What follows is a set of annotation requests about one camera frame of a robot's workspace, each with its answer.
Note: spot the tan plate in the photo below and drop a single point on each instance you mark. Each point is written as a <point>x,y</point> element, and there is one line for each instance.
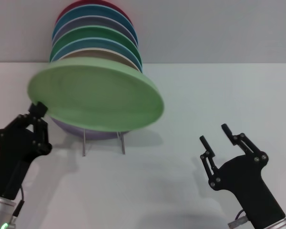
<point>90,53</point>

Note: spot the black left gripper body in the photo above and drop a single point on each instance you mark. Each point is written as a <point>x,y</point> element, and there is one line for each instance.
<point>12,162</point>

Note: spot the lavender plate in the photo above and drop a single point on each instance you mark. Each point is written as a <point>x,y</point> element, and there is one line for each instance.
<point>97,134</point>

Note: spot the red plate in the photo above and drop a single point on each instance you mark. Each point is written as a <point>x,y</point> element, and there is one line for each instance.
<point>69,5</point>

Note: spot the deep blue plate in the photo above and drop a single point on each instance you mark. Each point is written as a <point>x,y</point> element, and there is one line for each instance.
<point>69,17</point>

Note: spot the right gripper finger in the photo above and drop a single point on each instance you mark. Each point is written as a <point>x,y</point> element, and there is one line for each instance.
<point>211,167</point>
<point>249,149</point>

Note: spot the grey purple plate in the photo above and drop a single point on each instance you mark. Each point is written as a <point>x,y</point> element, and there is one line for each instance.
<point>85,22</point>

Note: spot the dark green plate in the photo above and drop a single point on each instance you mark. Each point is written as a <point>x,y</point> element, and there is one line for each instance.
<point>90,32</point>

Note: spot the light blue plate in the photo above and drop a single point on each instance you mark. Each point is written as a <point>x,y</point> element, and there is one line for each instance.
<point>90,43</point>

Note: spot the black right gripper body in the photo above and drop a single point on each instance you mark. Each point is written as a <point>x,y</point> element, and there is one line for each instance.
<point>248,183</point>

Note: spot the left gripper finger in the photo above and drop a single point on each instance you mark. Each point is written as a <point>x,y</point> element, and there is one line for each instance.
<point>41,133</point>
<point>14,125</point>

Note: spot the light green plate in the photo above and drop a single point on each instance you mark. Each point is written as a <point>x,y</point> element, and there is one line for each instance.
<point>95,95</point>

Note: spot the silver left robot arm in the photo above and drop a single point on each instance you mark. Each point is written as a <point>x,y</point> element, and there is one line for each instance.
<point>0,212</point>

